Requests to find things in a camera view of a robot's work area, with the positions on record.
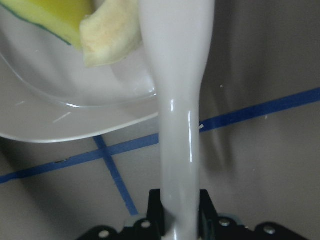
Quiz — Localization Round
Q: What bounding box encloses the pale melon slice toy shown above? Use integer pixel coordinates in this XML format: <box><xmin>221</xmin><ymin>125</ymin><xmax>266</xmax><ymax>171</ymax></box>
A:
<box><xmin>79</xmin><ymin>0</ymin><xmax>142</xmax><ymax>68</ymax></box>

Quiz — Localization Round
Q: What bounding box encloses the yellow green sponge piece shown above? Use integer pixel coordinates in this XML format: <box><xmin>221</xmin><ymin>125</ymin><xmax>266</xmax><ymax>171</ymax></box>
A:
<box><xmin>0</xmin><ymin>0</ymin><xmax>95</xmax><ymax>50</ymax></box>

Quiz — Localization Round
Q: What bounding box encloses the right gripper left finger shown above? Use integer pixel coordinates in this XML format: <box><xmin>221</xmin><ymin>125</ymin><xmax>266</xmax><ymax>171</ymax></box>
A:
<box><xmin>146</xmin><ymin>189</ymin><xmax>165</xmax><ymax>237</ymax></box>

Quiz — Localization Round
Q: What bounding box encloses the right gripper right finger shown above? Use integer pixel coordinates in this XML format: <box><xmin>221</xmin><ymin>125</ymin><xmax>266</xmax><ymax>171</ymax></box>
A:
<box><xmin>198</xmin><ymin>189</ymin><xmax>219</xmax><ymax>237</ymax></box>

